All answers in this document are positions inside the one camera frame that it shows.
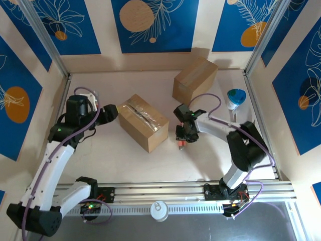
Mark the blue white plastic cup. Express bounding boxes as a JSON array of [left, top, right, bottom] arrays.
[[227, 88, 247, 111]]

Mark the aluminium table side rail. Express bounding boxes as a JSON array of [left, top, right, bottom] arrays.
[[37, 72, 73, 186], [243, 70, 283, 180]]

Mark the black left base controller board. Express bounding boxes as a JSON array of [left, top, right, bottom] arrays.
[[79, 199, 103, 221]]

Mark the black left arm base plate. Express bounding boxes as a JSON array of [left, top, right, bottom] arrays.
[[96, 187, 116, 203]]

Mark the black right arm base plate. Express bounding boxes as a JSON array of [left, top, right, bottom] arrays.
[[203, 183, 251, 201]]

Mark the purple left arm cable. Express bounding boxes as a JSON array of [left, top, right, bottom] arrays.
[[21, 86, 113, 238]]

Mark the taped brown cardboard box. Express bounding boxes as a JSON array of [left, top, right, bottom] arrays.
[[117, 94, 170, 153], [172, 56, 219, 107]]

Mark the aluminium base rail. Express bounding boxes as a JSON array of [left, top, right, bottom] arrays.
[[22, 180, 298, 207]]

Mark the slotted grey cable strip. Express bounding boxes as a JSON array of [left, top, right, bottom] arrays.
[[31, 202, 225, 217]]

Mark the black base controller board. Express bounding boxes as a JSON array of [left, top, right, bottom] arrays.
[[222, 198, 251, 220], [79, 199, 103, 221]]

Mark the aluminium frame post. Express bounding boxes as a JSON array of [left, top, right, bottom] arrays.
[[244, 0, 309, 74], [19, 0, 72, 78]]

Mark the blue floral wall poster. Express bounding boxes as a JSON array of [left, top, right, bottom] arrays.
[[0, 35, 43, 162], [32, 0, 102, 56], [260, 0, 321, 68], [0, 2, 53, 73], [212, 0, 286, 53], [272, 15, 321, 156], [111, 0, 200, 54]]

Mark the silver tin can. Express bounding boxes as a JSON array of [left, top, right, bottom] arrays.
[[149, 200, 169, 222]]

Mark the black right base controller board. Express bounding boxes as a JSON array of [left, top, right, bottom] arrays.
[[222, 198, 251, 220]]

